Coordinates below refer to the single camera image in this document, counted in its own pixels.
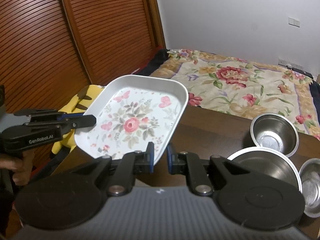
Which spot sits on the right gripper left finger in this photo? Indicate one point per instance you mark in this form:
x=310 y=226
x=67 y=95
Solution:
x=123 y=172

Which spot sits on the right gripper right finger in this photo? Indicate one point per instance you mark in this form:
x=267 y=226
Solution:
x=193 y=168

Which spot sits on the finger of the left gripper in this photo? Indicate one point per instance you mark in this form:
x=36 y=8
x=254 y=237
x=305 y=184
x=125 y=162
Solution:
x=69 y=115

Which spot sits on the floral tray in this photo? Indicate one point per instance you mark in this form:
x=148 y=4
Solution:
x=130 y=112

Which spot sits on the large steel bowl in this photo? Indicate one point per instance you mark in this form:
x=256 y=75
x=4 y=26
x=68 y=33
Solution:
x=269 y=162

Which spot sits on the medium steel bowl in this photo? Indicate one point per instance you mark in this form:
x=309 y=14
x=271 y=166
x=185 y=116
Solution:
x=309 y=174

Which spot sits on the person left hand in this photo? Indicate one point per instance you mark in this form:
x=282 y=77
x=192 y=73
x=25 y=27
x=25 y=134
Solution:
x=22 y=168

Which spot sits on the wooden louvered wardrobe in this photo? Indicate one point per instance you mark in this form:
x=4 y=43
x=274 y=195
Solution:
x=51 y=49

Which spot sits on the floral bedspread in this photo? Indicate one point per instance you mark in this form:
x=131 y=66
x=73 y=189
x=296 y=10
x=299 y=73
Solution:
x=243 y=88

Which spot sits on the dark blue blanket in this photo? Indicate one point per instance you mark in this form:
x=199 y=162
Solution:
x=159 y=57

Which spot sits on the wall power strip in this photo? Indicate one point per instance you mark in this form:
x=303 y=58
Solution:
x=289 y=65

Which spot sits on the wall switch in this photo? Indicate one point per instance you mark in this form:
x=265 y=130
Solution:
x=294 y=22

